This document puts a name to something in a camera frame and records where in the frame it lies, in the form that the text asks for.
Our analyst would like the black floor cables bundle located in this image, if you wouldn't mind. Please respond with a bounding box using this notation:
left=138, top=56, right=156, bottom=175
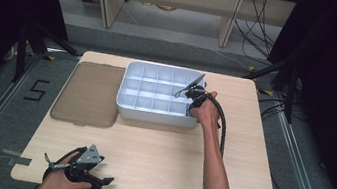
left=228, top=0, right=284, bottom=68

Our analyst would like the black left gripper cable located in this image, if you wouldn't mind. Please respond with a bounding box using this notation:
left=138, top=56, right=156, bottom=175
left=40, top=140, right=88, bottom=188

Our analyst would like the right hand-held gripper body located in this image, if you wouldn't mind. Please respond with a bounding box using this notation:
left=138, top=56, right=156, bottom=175
left=173, top=70, right=212, bottom=112

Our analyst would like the person's right hand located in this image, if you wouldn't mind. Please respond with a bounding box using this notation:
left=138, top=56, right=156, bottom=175
left=186, top=88, right=225, bottom=132

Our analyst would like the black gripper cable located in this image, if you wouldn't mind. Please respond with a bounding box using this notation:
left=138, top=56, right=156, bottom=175
left=40, top=140, right=88, bottom=188
left=196, top=92, right=233, bottom=158

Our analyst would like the translucent brown box lid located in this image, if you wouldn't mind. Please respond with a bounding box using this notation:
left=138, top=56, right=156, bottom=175
left=48, top=57, right=127, bottom=131

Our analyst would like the black metal stand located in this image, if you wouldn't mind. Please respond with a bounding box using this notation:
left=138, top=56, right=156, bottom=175
left=11, top=20, right=83, bottom=91
left=237, top=50, right=305, bottom=125

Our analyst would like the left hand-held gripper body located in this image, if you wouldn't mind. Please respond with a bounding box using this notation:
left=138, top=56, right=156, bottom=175
left=63, top=141, right=106, bottom=189

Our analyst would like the white compartment storage box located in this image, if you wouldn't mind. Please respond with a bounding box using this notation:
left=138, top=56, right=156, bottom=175
left=113, top=58, right=210, bottom=131

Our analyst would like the grey tape strip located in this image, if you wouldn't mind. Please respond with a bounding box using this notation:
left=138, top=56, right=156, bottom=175
left=7, top=155, right=33, bottom=170

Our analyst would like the person's left hand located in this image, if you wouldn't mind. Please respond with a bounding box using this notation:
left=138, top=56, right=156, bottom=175
left=33, top=149, right=97, bottom=189

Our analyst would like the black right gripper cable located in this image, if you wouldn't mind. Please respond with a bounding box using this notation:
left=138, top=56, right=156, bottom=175
left=196, top=92, right=233, bottom=158

